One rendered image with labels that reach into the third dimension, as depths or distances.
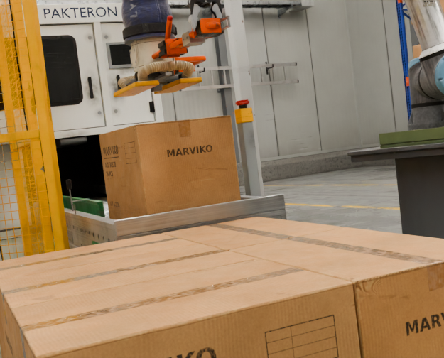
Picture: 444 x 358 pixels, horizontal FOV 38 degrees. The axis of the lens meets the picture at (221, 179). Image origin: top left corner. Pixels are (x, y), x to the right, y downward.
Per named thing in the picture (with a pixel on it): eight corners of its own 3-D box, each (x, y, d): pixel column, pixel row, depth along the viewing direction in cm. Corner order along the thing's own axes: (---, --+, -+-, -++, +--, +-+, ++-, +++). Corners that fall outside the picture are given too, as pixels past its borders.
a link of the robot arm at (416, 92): (442, 103, 254) (439, 58, 253) (461, 99, 237) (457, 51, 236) (405, 106, 253) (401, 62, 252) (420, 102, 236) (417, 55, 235)
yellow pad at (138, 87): (113, 97, 285) (111, 86, 285) (135, 95, 289) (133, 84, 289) (136, 87, 254) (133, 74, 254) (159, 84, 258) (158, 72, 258)
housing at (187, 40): (182, 46, 234) (180, 34, 234) (199, 45, 237) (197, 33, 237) (189, 42, 228) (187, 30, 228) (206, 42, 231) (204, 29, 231)
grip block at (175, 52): (158, 58, 254) (156, 43, 254) (181, 57, 258) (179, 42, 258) (165, 54, 246) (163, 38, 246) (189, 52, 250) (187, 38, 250)
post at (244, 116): (257, 307, 323) (234, 109, 318) (269, 305, 325) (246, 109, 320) (263, 310, 317) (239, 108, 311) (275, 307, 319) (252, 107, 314)
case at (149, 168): (109, 220, 298) (98, 134, 296) (189, 207, 314) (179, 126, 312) (148, 229, 243) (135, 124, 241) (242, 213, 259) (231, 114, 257)
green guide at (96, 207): (37, 207, 446) (35, 194, 446) (52, 205, 450) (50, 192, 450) (83, 221, 299) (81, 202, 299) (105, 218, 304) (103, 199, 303)
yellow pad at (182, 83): (153, 94, 293) (152, 83, 293) (174, 92, 297) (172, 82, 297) (180, 83, 262) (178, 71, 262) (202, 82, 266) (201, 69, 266)
